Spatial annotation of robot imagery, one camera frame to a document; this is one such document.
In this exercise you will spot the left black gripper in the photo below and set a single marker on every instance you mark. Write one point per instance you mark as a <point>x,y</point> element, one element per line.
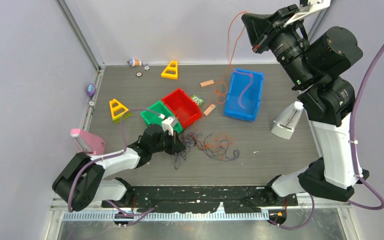
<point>176,145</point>

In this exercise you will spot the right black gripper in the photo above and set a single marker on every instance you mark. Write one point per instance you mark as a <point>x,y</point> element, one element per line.
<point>263,29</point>

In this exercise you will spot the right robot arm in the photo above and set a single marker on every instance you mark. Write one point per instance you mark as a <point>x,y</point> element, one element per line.
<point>315,69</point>

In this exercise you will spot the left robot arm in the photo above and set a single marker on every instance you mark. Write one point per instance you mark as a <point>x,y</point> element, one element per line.
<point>83,180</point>

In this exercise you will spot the red plastic bin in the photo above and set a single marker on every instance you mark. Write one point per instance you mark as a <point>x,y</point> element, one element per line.
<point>183,107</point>

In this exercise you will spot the wooden block near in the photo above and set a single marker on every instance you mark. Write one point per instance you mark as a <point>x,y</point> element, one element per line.
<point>209,109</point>

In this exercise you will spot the wooden block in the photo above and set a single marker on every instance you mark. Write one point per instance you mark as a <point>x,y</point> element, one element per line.
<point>207,83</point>
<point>209,109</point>

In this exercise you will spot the green small toy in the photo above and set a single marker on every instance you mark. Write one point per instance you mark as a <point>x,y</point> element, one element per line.
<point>198,100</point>

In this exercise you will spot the blue plastic bin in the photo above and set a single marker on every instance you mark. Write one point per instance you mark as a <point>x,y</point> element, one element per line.
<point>244,95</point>

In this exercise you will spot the wooden block far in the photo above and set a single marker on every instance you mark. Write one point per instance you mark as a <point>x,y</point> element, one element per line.
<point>207,83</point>

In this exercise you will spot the yellow triangle block near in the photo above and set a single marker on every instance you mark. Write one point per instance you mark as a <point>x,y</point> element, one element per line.
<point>118,111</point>

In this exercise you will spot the yellow triangle block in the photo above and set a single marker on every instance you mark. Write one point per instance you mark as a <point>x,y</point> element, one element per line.
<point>171,71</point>
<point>118,111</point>

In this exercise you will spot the yellow triangle block far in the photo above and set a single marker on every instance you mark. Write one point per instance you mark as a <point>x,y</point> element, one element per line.
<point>171,71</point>

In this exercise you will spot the small gear disc dark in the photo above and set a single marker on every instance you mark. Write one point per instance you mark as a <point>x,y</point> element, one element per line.
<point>139,74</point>

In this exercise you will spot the pink tape dispenser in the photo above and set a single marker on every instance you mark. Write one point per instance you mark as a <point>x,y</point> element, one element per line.
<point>87,142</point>

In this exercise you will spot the white tape dispenser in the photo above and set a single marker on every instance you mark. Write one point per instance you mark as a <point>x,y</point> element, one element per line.
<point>286,122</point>

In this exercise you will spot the small figurine toy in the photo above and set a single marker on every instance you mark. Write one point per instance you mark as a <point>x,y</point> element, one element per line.
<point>134,62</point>

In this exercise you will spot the purple round toy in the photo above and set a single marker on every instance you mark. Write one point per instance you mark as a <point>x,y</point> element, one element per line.
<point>91,90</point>

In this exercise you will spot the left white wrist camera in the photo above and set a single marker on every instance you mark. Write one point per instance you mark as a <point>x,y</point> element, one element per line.
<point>168,123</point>

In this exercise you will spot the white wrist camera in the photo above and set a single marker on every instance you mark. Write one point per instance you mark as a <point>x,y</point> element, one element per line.
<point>168,123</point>
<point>307,8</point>

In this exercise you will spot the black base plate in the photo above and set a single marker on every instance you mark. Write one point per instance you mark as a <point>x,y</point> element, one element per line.
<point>201,199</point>

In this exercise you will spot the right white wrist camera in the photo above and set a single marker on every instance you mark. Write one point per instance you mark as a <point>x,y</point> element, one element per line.
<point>307,8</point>

